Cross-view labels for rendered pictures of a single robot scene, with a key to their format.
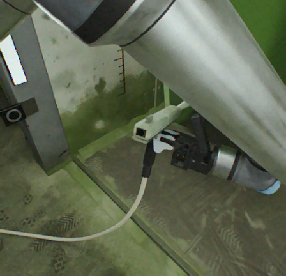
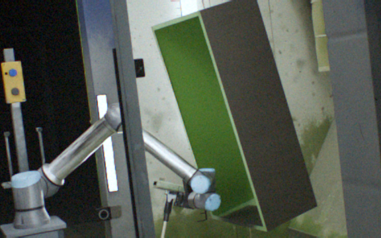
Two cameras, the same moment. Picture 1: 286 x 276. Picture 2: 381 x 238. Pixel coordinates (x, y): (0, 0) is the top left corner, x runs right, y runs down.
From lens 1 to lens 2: 3.23 m
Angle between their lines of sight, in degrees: 43
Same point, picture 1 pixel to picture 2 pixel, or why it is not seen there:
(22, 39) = (120, 162)
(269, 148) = (155, 153)
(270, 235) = not seen: outside the picture
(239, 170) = (196, 198)
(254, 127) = (148, 147)
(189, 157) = (180, 198)
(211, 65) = not seen: hidden behind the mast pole
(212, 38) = not seen: hidden behind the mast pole
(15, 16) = (110, 132)
